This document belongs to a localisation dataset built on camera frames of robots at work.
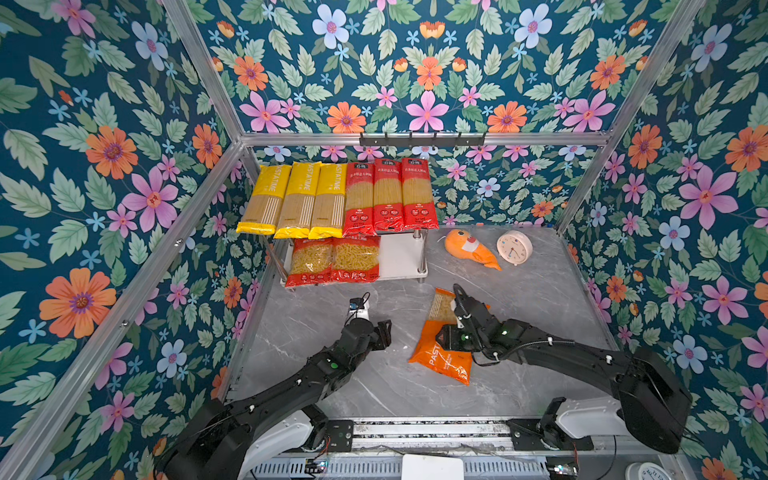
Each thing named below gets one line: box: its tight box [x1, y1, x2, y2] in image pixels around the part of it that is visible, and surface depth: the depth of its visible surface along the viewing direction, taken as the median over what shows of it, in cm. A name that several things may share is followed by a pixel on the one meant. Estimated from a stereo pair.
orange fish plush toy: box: [437, 229, 502, 272], surface depth 107 cm
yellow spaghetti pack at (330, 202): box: [308, 163, 348, 239], surface depth 78 cm
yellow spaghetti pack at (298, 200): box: [274, 161, 322, 239], surface depth 78 cm
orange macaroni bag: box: [409, 288, 472, 386], surface depth 84 cm
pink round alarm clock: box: [497, 230, 533, 266], surface depth 106 cm
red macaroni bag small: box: [285, 238, 333, 287], surface depth 98 cm
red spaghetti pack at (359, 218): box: [343, 162, 378, 237], surface depth 78 cm
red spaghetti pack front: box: [401, 157, 440, 231], surface depth 78 cm
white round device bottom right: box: [625, 462, 673, 480], surface depth 68 cm
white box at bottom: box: [401, 454, 465, 480], surface depth 67 cm
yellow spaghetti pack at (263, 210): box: [236, 165, 292, 236], surface depth 78 cm
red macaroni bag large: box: [332, 236, 381, 284], surface depth 98 cm
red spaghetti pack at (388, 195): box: [373, 158, 405, 233], surface depth 78 cm
